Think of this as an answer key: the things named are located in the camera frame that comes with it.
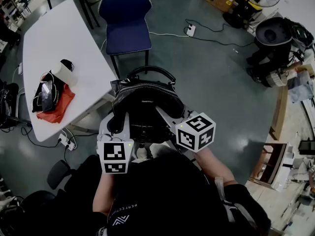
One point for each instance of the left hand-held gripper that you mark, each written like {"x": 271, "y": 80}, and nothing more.
{"x": 114, "y": 151}

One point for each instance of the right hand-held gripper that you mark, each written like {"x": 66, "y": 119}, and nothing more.
{"x": 195, "y": 134}

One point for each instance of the black leather bag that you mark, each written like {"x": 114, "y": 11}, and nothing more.
{"x": 147, "y": 95}

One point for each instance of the blue padded chair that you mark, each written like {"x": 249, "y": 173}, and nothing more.
{"x": 125, "y": 33}

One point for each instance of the person's right forearm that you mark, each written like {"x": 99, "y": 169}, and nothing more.
{"x": 214, "y": 166}

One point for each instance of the person's left forearm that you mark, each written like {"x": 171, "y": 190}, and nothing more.
{"x": 103, "y": 193}

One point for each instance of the black office chair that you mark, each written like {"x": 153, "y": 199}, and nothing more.
{"x": 57, "y": 173}

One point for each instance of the person's white shoe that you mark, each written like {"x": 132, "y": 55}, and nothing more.
{"x": 141, "y": 153}

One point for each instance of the white power strip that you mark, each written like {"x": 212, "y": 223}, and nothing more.
{"x": 67, "y": 141}
{"x": 190, "y": 30}

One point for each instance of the person's black shirt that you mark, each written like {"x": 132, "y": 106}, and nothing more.
{"x": 167, "y": 195}

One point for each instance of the red cloth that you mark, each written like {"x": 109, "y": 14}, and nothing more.
{"x": 62, "y": 107}

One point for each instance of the wooden cabinet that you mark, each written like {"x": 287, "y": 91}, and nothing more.
{"x": 268, "y": 166}

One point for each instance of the wooden plank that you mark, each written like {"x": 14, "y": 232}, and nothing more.
{"x": 279, "y": 112}

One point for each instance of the black smartphone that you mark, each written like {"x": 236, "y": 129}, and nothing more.
{"x": 46, "y": 95}

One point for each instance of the white cylindrical cup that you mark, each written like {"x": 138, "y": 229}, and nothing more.
{"x": 65, "y": 74}

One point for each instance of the black pouch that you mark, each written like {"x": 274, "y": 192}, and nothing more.
{"x": 37, "y": 99}

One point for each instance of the black metal frame chair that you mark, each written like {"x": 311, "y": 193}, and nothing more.
{"x": 8, "y": 107}

